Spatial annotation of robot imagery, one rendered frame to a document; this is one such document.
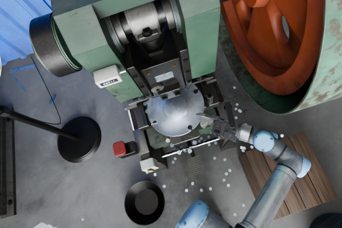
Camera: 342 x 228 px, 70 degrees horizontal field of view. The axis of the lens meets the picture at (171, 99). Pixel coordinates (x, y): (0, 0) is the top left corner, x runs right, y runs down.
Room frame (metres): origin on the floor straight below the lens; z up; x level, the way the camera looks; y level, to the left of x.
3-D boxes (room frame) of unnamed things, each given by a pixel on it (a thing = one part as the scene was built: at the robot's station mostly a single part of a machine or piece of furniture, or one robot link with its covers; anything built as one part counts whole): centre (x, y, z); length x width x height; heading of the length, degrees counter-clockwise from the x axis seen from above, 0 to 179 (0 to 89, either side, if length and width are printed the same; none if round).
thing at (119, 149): (0.31, 0.33, 0.72); 0.07 x 0.06 x 0.08; 175
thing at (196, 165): (0.38, -0.01, 0.14); 0.59 x 0.10 x 0.05; 175
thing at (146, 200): (0.05, 0.46, 0.04); 0.30 x 0.30 x 0.07
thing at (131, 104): (0.53, 0.15, 0.76); 0.17 x 0.06 x 0.10; 85
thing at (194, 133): (0.34, 0.00, 0.72); 0.25 x 0.14 x 0.14; 175
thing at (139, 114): (0.51, -0.02, 0.68); 0.45 x 0.30 x 0.06; 85
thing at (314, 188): (-0.12, -0.48, 0.18); 0.40 x 0.38 x 0.35; 177
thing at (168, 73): (0.47, -0.01, 1.04); 0.17 x 0.15 x 0.30; 175
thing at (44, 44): (0.55, 0.23, 1.31); 0.22 x 0.12 x 0.22; 175
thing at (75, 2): (0.66, -0.03, 0.83); 0.79 x 0.43 x 1.34; 175
